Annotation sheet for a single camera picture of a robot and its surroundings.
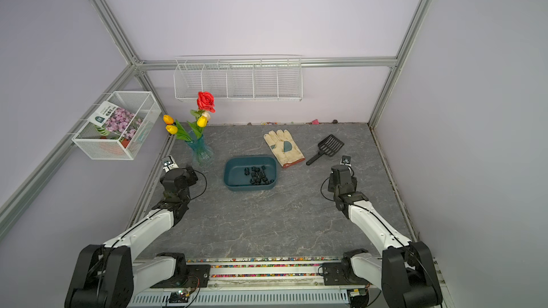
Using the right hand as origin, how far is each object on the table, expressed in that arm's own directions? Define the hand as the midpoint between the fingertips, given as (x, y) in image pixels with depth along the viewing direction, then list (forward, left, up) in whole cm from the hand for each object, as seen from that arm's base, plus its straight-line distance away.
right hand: (341, 175), depth 88 cm
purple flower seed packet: (+8, +83, +25) cm, 87 cm away
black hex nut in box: (+6, +36, -10) cm, 38 cm away
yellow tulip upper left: (+13, +68, +20) cm, 72 cm away
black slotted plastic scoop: (+24, 0, -11) cm, 26 cm away
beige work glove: (+21, +23, -9) cm, 33 cm away
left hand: (+1, +66, +4) cm, 66 cm away
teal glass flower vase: (+17, +64, -8) cm, 66 cm away
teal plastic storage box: (+5, +47, -10) cm, 48 cm away
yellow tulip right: (+14, +56, +19) cm, 60 cm away
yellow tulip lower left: (+8, +65, +20) cm, 69 cm away
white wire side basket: (+1, +89, +20) cm, 92 cm away
